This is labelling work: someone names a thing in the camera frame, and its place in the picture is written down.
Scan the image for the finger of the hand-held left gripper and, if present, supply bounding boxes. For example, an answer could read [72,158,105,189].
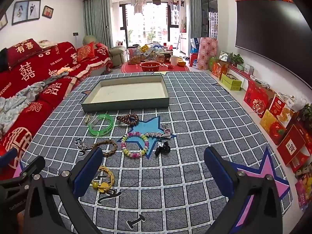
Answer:
[0,148,18,168]
[0,155,47,225]

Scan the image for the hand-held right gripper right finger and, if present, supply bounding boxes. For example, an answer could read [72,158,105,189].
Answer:
[203,146,284,234]

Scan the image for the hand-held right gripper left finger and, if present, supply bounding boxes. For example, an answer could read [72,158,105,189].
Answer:
[23,147,105,234]

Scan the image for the tan braided rope bracelet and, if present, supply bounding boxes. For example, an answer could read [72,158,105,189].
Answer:
[91,139,118,158]

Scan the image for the green translucent bangle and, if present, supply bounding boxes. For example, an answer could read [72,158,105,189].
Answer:
[88,114,114,137]

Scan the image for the black hair claw clip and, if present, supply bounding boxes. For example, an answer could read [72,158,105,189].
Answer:
[155,140,171,156]

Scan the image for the silver chain bracelet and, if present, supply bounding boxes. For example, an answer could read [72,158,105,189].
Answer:
[145,132,176,139]

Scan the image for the grey shallow tray box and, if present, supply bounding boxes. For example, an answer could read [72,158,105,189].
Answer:
[81,75,170,113]

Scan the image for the grid patterned tray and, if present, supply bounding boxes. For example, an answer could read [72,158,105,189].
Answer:
[21,71,293,234]

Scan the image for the light grey crumpled blanket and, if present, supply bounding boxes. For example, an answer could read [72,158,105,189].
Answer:
[0,82,47,137]

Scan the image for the row of red gift boxes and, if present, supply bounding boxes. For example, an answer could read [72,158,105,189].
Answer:
[210,56,312,212]

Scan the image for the red covered sofa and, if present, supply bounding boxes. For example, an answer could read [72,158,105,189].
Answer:
[0,39,114,181]

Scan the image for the red cushion with white print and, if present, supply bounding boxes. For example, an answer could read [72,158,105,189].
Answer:
[6,38,44,67]

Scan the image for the green potted plant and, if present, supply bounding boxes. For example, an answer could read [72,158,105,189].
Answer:
[229,53,244,66]

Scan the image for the red round table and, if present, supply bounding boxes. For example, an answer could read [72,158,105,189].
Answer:
[121,60,190,75]

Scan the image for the red cushion with gold pattern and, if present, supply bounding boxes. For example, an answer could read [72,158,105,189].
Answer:
[77,41,95,62]

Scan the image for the red plastic colander basket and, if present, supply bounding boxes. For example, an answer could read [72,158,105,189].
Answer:
[139,62,162,72]

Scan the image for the clear jar of snacks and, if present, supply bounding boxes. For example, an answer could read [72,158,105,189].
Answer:
[127,48,142,65]

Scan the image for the beige armchair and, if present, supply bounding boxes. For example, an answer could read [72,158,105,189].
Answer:
[83,35,127,66]

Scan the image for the pile of snack packets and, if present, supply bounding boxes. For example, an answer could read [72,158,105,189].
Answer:
[139,43,175,62]

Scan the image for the green window curtain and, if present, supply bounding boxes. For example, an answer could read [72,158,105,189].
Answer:
[189,0,203,39]
[83,0,111,48]

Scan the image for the dark glass cabinet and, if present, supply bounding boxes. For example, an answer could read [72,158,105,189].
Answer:
[201,0,218,39]

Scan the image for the row of hanging laundry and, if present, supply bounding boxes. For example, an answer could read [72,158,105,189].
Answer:
[127,0,188,15]

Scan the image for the yellow cord bracelet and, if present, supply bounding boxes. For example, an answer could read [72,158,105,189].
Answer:
[91,165,115,192]

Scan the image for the small silver charm chain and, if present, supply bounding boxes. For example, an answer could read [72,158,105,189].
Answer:
[75,139,89,155]

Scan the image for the colourful glass bead bracelet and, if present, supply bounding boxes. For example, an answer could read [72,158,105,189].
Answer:
[121,131,150,159]

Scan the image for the brown wooden bead bracelet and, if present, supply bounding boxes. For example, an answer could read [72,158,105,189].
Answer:
[116,114,139,127]

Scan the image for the grey twisted cloth rope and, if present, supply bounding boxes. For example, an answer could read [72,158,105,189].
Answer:
[43,69,74,86]

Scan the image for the black wall television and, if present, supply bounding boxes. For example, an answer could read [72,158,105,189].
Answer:
[235,0,312,90]

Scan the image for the double photo frame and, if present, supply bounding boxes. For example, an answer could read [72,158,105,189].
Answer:
[12,0,41,25]

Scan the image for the small red photo frame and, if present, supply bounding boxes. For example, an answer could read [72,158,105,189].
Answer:
[42,5,54,19]

